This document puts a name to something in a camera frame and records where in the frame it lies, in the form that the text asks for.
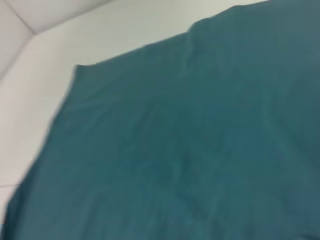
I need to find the teal t-shirt with FREE print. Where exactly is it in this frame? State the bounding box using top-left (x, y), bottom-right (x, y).
top-left (0, 0), bottom-right (320, 240)

